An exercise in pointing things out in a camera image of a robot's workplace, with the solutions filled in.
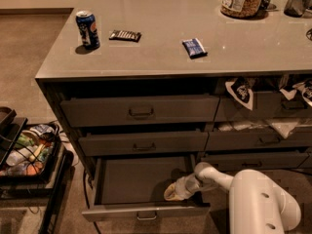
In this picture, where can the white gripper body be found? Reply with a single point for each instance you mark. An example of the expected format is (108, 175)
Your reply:
(187, 187)

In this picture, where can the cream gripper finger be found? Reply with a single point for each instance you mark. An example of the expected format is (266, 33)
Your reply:
(171, 195)

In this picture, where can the grey drawer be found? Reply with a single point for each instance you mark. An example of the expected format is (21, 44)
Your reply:
(257, 139)
(266, 105)
(135, 187)
(118, 111)
(256, 161)
(142, 143)

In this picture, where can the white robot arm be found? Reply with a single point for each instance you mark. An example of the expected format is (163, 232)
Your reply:
(257, 205)

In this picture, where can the grey drawer cabinet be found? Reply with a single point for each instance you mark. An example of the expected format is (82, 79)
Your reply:
(261, 50)

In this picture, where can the white plastic bag in drawer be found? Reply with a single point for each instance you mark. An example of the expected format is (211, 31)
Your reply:
(282, 126)

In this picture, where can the black white chip bag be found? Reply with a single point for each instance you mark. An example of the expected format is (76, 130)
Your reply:
(241, 91)
(304, 88)

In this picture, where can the blue snack packet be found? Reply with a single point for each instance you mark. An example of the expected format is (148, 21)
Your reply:
(194, 48)

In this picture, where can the orange snack in tray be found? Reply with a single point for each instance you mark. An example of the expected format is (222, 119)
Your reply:
(34, 169)

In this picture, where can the white blue packet in tray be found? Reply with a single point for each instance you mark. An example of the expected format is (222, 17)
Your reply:
(41, 131)

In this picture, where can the black cart with trays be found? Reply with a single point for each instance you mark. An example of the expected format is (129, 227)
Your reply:
(49, 184)

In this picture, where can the dark striped snack bar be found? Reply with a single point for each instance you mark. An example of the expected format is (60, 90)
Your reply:
(125, 35)

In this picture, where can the blue Pepsi soda can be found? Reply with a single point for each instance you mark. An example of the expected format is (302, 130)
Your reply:
(86, 23)

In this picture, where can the large jar of nuts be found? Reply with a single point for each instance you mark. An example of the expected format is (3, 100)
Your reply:
(240, 9)

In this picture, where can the dark metallic kettle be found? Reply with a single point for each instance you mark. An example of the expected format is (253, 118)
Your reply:
(296, 8)

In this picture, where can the dark wire object on counter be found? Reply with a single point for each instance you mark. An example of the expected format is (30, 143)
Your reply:
(309, 34)

